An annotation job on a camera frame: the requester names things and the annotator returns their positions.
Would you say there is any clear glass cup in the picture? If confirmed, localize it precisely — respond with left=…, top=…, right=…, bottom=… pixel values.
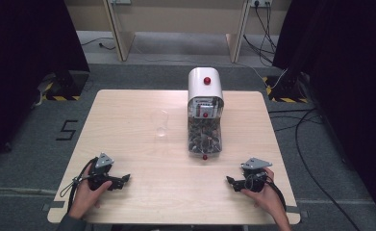
left=149, top=108, right=171, bottom=140

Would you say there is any black curtain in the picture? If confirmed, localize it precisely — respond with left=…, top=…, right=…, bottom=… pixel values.
left=272, top=0, right=376, bottom=227
left=0, top=0, right=91, bottom=169

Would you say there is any white floor cable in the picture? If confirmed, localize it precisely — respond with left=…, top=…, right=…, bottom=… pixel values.
left=233, top=61, right=288, bottom=90

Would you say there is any long black floor cable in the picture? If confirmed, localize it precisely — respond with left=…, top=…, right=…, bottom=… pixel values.
left=267, top=107, right=363, bottom=231

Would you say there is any white wall socket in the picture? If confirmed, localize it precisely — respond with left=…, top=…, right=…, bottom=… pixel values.
left=249, top=0, right=274, bottom=9

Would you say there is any white candy dispenser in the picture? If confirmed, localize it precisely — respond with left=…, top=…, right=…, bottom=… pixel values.
left=187, top=66, right=225, bottom=162

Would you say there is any hand-held gripper black cable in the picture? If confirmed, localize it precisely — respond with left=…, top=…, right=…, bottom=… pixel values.
left=59, top=156, right=99, bottom=214
left=264, top=180, right=288, bottom=213

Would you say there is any black floor cable with plug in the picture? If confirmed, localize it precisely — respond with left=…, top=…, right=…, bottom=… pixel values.
left=80, top=37, right=117, bottom=52

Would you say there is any bundle of black cables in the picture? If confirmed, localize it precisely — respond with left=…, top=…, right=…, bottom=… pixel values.
left=242, top=0, right=279, bottom=66

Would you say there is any left hand-held gripper black cable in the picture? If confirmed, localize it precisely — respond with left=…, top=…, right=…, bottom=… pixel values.
left=59, top=156, right=99, bottom=214

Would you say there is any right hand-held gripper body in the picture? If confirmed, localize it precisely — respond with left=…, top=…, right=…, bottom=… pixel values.
left=240, top=157, right=273, bottom=193

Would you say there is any person's right hand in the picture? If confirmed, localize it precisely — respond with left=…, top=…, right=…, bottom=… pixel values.
left=240, top=167, right=288, bottom=219

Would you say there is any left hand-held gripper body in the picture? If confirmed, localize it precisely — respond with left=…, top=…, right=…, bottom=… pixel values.
left=88, top=152, right=123, bottom=192

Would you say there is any beige wooden desk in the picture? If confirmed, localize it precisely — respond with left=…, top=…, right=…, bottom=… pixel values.
left=63, top=0, right=293, bottom=64

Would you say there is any stand base with striped tape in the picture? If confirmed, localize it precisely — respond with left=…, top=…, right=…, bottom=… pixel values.
left=262, top=74, right=311, bottom=104
left=36, top=70, right=90, bottom=107

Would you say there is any right hand-held gripper black cable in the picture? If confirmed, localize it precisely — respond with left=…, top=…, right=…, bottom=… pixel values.
left=264, top=180, right=288, bottom=213

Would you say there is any person's left hand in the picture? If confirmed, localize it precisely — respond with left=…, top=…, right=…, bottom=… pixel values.
left=68, top=172, right=113, bottom=221

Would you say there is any grey tape strip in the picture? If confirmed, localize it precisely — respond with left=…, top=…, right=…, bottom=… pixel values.
left=286, top=205, right=309, bottom=219

